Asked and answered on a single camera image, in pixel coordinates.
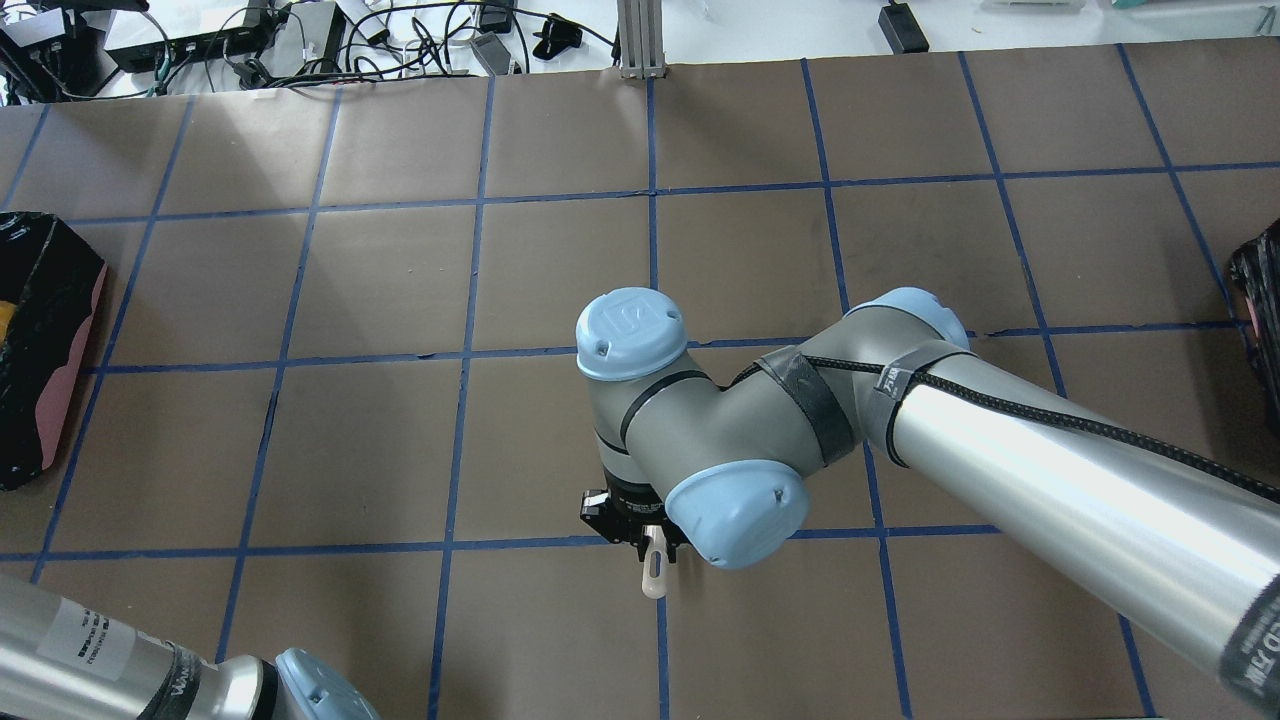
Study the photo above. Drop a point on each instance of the aluminium frame post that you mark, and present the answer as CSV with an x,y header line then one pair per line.
x,y
639,40

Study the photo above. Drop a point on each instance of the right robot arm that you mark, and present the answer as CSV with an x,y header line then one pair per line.
x,y
1179,544

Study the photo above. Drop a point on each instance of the black power strip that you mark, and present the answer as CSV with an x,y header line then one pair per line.
x,y
285,36

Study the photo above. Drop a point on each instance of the black power adapter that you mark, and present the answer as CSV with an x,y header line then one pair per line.
x,y
901,29

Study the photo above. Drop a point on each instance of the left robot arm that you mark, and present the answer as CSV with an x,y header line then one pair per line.
x,y
61,660

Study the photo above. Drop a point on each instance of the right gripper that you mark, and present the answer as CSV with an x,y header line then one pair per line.
x,y
627,509

